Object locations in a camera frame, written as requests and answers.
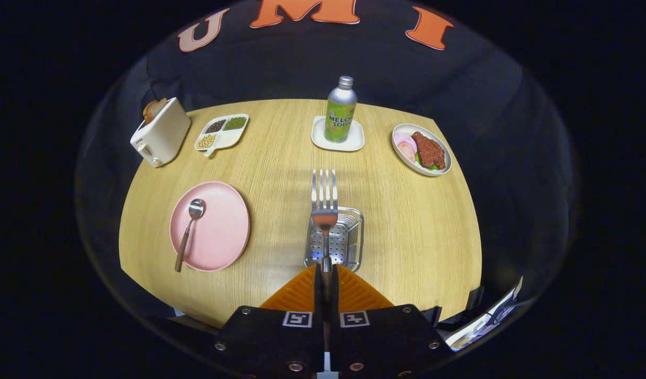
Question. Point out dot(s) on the white square coaster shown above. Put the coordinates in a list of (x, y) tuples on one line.
[(354, 142)]

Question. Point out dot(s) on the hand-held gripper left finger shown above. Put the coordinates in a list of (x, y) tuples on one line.
[(318, 297)]

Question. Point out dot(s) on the pile of dark red beans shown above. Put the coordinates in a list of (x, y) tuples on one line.
[(215, 126)]

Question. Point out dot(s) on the green vegetable garnish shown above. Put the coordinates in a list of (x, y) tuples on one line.
[(420, 160)]

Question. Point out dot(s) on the pink round plate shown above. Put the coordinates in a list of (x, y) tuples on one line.
[(222, 231)]

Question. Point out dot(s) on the pink ham slices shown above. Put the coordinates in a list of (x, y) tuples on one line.
[(405, 145)]

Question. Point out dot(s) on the white toaster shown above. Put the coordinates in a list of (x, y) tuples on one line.
[(165, 137)]

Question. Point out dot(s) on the toasted bread slice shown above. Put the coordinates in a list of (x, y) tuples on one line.
[(161, 105), (150, 110)]

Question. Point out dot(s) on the pile of yellow soybeans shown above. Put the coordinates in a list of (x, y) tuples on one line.
[(207, 141)]

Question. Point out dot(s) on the brown meat steak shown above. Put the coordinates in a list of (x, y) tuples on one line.
[(429, 150)]

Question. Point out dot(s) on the white divided tray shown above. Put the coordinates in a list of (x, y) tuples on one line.
[(229, 138)]

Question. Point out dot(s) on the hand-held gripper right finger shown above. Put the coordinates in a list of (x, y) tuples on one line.
[(334, 297)]

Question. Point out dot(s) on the white oval plate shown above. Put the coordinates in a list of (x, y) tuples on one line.
[(401, 158)]

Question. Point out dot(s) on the green label metal bottle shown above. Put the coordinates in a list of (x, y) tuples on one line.
[(340, 113)]

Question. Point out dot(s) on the pile of green beans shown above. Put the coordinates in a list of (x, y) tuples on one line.
[(235, 123)]

